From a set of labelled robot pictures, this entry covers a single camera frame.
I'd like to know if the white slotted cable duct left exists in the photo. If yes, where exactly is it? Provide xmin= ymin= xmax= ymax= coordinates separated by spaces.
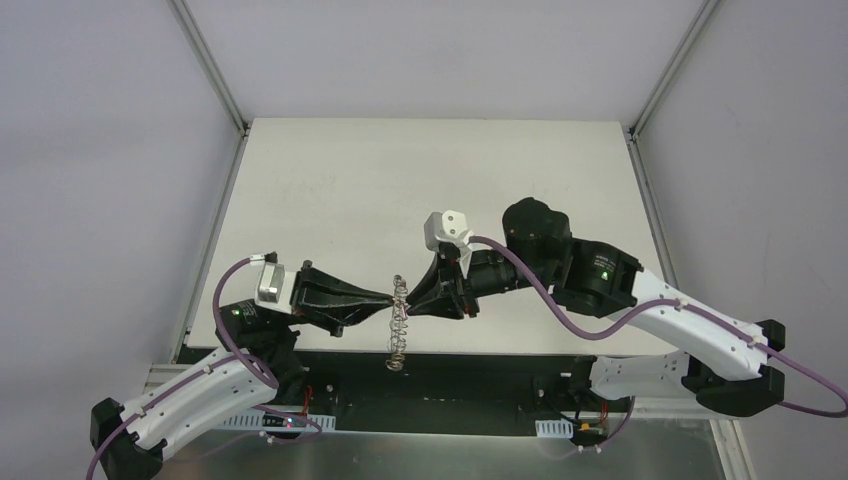
xmin=214 ymin=409 xmax=336 ymax=434

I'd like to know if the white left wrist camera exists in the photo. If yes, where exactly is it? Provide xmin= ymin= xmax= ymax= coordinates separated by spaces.
xmin=251 ymin=252 xmax=296 ymax=314

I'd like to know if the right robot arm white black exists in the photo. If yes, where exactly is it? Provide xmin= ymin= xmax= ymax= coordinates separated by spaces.
xmin=404 ymin=197 xmax=785 ymax=418

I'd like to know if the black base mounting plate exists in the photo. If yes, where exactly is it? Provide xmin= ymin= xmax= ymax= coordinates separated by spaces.
xmin=273 ymin=350 xmax=628 ymax=437

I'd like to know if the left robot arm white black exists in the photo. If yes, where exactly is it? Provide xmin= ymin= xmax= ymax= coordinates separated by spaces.
xmin=86 ymin=253 xmax=407 ymax=479

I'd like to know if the white slotted cable duct right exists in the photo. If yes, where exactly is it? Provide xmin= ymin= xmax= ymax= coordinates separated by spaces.
xmin=534 ymin=418 xmax=574 ymax=439

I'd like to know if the white slotted cable duct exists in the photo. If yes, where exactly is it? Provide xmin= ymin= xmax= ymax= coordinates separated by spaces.
xmin=534 ymin=418 xmax=574 ymax=439
xmin=214 ymin=409 xmax=336 ymax=434

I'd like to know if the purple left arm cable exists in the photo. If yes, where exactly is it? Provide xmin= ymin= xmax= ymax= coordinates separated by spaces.
xmin=86 ymin=256 xmax=326 ymax=480

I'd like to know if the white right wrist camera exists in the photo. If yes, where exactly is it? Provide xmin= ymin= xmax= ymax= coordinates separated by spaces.
xmin=423 ymin=210 xmax=474 ymax=278

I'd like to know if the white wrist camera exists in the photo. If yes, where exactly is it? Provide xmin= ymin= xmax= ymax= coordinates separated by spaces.
xmin=251 ymin=252 xmax=296 ymax=314
xmin=423 ymin=210 xmax=474 ymax=278

